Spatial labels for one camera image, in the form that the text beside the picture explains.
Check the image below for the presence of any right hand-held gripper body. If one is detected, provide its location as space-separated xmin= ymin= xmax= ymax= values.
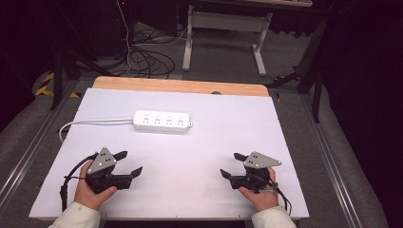
xmin=228 ymin=151 xmax=282 ymax=193

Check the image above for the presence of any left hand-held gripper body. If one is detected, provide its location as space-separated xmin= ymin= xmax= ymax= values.
xmin=84 ymin=146 xmax=134 ymax=195

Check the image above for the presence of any person's right hand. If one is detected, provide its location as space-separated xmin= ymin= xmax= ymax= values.
xmin=238 ymin=166 xmax=280 ymax=213

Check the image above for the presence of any person's left hand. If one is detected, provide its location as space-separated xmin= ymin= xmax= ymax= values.
xmin=74 ymin=160 xmax=118 ymax=211

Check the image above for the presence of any white board table cover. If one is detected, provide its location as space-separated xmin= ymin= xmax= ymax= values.
xmin=29 ymin=87 xmax=311 ymax=220

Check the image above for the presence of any white power strip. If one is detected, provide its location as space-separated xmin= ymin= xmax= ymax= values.
xmin=132 ymin=109 xmax=194 ymax=135

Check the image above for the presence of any black tripod stand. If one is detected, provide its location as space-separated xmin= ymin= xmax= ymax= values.
xmin=49 ymin=0 xmax=119 ymax=111

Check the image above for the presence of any yellow black floor tape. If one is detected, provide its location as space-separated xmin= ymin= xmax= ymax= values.
xmin=34 ymin=71 xmax=82 ymax=99

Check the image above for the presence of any black metal stand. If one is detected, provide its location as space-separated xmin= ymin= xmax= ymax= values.
xmin=265 ymin=17 xmax=329 ymax=124

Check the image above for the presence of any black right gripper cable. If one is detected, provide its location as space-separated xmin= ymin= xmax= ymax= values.
xmin=259 ymin=176 xmax=293 ymax=217

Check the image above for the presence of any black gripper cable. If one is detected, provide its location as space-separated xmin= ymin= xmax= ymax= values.
xmin=259 ymin=176 xmax=293 ymax=217
xmin=59 ymin=153 xmax=99 ymax=212

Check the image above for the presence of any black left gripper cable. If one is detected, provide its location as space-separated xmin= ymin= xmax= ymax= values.
xmin=59 ymin=153 xmax=99 ymax=212

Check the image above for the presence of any white power strip cable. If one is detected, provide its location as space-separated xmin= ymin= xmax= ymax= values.
xmin=58 ymin=117 xmax=135 ymax=143

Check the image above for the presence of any metal floor rail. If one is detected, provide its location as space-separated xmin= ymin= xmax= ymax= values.
xmin=0 ymin=79 xmax=81 ymax=203
xmin=299 ymin=94 xmax=360 ymax=228

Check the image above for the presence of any tangle of black floor cables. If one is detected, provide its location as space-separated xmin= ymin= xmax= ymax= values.
xmin=126 ymin=29 xmax=177 ymax=79

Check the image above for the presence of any thin white hanging cable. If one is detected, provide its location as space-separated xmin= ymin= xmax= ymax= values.
xmin=115 ymin=0 xmax=133 ymax=74

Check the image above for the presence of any white metal desk frame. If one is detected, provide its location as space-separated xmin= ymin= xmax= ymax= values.
xmin=182 ymin=4 xmax=274 ymax=77

